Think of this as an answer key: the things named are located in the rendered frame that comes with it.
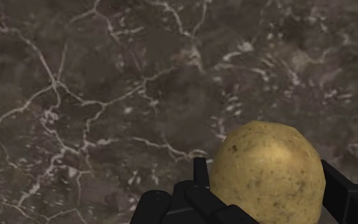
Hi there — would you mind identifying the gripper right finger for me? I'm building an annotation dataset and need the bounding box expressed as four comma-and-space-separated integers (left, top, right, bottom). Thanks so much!
320, 159, 358, 224

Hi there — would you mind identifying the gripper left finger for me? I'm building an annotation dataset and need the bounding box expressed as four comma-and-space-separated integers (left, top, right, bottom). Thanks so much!
130, 157, 260, 224

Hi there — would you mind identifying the yellow-brown potato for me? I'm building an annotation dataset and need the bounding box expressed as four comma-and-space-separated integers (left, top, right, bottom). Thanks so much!
209, 120, 327, 224

